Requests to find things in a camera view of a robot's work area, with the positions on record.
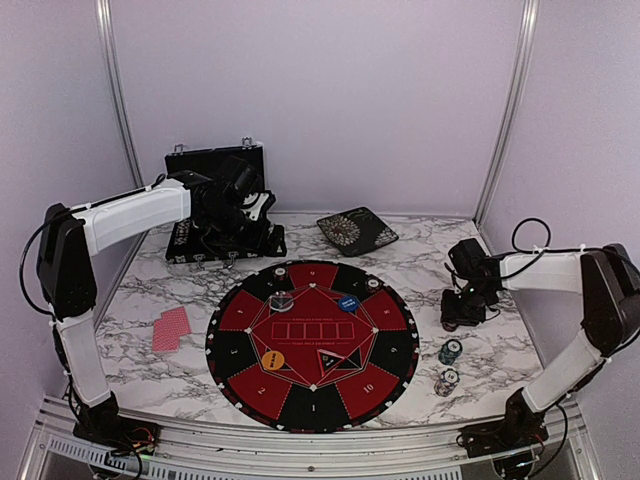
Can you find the aluminium corner post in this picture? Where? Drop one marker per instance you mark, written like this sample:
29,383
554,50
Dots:
109,52
515,92

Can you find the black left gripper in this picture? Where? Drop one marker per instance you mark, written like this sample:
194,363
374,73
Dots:
255,243

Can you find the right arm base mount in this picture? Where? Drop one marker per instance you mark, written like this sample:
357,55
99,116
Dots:
494,437

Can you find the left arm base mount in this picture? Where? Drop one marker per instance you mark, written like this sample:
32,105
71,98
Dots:
129,436

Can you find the beige blue chip row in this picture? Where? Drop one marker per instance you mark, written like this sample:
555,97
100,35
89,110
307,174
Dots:
181,235

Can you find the black poker chip case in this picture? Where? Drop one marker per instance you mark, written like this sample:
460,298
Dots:
195,169

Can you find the black floral square plate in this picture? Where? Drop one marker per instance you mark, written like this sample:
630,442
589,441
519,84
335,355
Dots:
357,231

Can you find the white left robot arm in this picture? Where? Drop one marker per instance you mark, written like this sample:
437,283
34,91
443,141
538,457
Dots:
69,239

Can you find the green chip stack on table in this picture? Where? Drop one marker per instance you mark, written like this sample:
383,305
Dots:
450,352

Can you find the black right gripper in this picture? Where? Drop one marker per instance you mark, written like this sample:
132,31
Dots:
449,314

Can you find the round red black poker mat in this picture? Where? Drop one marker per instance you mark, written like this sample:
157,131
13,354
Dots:
342,369

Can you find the left aluminium corner post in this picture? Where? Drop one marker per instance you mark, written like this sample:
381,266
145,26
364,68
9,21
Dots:
109,52

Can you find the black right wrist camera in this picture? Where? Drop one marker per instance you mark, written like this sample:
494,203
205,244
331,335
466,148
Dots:
469,260

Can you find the grey chip stack on table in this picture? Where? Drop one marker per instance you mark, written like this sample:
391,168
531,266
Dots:
447,382

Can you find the orange big blind button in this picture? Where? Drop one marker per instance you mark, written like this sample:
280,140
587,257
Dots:
272,360

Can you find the right aluminium corner post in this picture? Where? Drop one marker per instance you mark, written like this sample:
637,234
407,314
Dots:
515,92

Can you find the clear round dealer button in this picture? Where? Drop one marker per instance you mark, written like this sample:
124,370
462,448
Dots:
281,301

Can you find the red playing card deck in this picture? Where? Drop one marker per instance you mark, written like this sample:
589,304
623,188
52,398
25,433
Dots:
168,330

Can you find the blue small blind button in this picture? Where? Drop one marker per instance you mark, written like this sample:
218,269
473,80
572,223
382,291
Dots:
348,303

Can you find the aluminium front rail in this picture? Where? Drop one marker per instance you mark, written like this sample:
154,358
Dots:
187,449

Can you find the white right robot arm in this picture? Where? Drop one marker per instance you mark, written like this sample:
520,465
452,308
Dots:
503,404

